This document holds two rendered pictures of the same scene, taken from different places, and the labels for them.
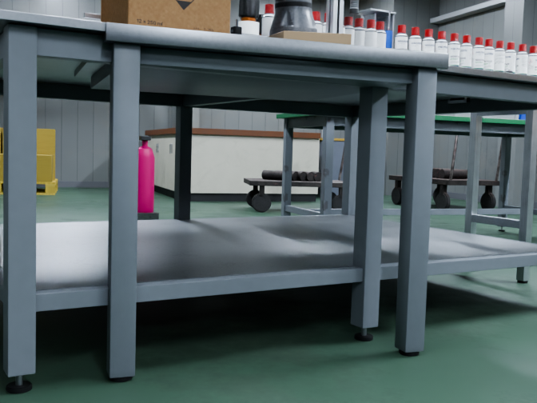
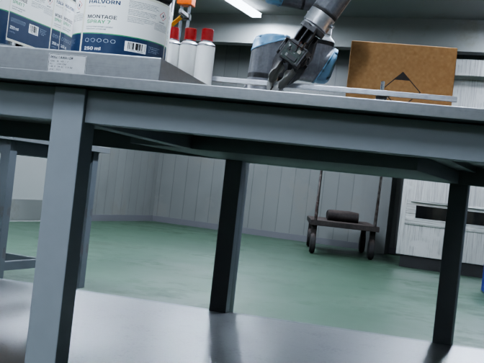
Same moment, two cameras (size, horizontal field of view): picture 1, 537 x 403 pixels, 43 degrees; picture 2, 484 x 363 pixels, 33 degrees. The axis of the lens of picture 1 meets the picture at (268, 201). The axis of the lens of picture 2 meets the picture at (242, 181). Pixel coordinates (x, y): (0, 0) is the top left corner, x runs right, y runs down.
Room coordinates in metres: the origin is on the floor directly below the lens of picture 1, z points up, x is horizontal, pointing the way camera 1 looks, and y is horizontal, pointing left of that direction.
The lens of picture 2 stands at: (4.05, 1.64, 0.67)
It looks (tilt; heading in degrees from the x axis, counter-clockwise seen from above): 0 degrees down; 223
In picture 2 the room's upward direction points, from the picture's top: 6 degrees clockwise
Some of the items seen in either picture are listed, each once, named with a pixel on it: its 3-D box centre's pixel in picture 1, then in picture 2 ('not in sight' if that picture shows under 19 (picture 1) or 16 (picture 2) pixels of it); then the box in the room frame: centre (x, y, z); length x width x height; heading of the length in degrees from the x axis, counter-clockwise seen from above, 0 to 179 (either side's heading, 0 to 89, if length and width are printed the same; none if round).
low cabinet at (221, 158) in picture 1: (224, 163); not in sight; (8.20, 0.54, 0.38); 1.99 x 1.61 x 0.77; 20
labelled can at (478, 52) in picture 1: (478, 61); not in sight; (3.06, -0.91, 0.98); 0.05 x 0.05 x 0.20
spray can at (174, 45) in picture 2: not in sight; (169, 63); (2.55, -0.08, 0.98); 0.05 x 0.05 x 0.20
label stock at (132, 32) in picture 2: not in sight; (119, 37); (2.99, 0.26, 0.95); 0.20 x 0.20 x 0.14
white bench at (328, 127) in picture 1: (427, 178); not in sight; (4.52, -1.06, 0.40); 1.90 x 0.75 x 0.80; 110
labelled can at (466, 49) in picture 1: (465, 59); not in sight; (3.02, -0.85, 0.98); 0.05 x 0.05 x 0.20
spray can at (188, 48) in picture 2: not in sight; (186, 65); (2.53, -0.03, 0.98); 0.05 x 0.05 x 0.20
